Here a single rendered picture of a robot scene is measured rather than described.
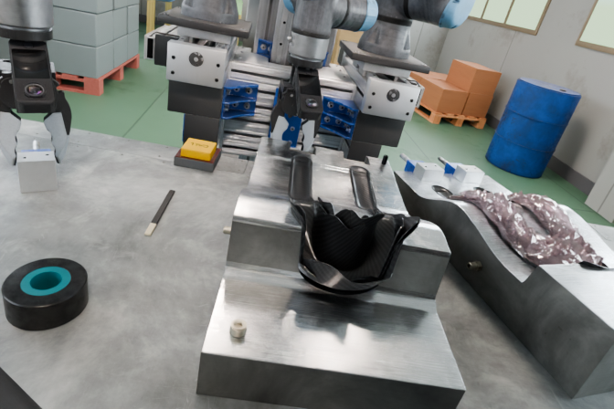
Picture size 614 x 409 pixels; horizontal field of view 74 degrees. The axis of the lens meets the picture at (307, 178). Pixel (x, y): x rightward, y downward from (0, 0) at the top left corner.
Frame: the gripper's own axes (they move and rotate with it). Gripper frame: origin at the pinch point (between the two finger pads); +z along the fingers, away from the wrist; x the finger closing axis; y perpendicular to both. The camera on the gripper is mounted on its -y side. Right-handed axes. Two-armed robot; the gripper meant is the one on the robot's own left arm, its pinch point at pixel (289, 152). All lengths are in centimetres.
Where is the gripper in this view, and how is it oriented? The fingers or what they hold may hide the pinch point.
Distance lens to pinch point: 88.3
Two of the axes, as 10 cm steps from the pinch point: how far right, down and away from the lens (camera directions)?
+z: -2.0, 8.8, 4.3
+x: -9.7, -1.0, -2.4
